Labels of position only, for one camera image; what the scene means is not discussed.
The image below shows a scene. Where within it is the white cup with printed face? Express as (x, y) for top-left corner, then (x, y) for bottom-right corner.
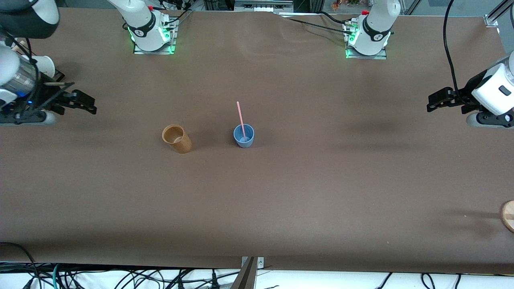
(28, 55), (55, 79)

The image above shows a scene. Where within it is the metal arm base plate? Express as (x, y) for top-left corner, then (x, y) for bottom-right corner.
(345, 22), (388, 60)
(133, 16), (178, 55)

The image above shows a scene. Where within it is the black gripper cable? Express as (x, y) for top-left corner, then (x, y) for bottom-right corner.
(443, 0), (462, 101)
(0, 35), (41, 121)

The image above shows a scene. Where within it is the brown table cover mat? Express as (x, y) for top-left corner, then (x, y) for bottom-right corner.
(0, 7), (514, 275)

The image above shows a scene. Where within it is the pink straw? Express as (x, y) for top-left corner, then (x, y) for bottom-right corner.
(236, 101), (247, 141)

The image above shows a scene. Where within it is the grey metal bracket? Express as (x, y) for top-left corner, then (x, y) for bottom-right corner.
(231, 256), (265, 289)

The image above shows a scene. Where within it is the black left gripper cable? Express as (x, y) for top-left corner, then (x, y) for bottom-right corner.
(443, 0), (462, 101)

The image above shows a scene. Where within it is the round wooden disc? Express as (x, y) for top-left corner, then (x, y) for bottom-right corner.
(500, 200), (514, 234)

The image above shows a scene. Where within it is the brown wooden cup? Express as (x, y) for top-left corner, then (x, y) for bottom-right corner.
(162, 124), (193, 154)

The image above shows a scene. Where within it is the grey network box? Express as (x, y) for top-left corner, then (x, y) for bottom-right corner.
(234, 0), (294, 12)

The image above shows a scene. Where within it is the aluminium frame profile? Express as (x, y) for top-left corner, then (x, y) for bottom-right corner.
(484, 0), (514, 28)

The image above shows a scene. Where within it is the blue plastic cup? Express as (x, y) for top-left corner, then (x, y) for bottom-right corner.
(233, 124), (255, 149)

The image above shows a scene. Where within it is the black cable on table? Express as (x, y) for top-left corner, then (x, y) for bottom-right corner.
(277, 11), (354, 35)

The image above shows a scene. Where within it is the black looping floor cable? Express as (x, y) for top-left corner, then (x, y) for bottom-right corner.
(0, 242), (41, 289)

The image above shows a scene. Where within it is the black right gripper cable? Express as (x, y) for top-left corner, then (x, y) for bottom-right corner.
(0, 35), (41, 121)

